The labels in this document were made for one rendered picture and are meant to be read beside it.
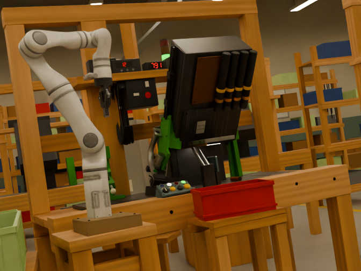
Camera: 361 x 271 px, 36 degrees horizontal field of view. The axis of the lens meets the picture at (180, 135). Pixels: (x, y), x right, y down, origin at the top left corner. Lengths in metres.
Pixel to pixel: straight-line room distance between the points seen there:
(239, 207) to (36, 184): 1.12
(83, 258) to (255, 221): 0.73
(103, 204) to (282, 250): 0.77
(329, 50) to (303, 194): 5.32
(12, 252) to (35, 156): 1.33
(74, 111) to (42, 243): 1.03
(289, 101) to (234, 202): 8.78
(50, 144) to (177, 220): 0.90
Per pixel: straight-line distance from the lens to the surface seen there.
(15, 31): 3.00
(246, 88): 2.72
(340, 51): 8.06
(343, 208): 2.95
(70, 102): 2.09
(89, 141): 2.07
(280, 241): 2.36
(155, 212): 2.43
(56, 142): 3.03
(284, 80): 10.98
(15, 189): 9.54
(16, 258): 1.64
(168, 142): 2.71
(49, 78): 2.13
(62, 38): 2.21
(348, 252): 2.98
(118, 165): 3.01
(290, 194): 2.75
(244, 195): 2.29
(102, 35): 2.32
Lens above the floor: 1.11
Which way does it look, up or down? 1 degrees up
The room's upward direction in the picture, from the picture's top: 8 degrees counter-clockwise
